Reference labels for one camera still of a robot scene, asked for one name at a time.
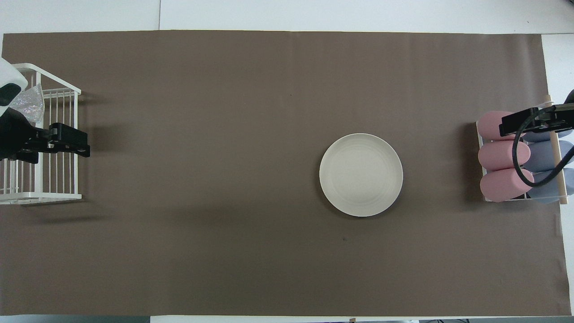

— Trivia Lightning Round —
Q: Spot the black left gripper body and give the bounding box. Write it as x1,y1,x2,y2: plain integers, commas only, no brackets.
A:
0,107,50,164

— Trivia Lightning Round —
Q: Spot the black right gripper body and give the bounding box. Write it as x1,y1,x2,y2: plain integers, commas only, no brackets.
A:
537,102,574,133

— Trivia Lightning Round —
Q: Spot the crinkled clear plastic wrapper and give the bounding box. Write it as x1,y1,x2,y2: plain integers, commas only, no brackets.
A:
9,84,45,122

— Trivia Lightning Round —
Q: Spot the cream round plate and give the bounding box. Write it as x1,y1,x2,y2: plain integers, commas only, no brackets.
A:
319,133,404,218

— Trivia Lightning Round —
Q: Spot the pink plastic cup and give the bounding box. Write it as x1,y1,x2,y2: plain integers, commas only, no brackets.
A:
480,168,535,202
478,140,531,171
477,111,517,141

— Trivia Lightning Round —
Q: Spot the white cup rack wooden rod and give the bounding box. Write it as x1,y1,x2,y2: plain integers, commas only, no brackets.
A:
475,94,569,205

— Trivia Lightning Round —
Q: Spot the brown paper table mat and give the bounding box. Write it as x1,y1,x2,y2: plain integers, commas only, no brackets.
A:
0,30,571,317

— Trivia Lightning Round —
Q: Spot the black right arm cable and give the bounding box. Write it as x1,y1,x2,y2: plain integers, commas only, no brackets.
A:
513,107,574,188

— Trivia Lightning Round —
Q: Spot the white wire dish rack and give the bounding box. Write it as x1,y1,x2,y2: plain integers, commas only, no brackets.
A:
0,63,82,205

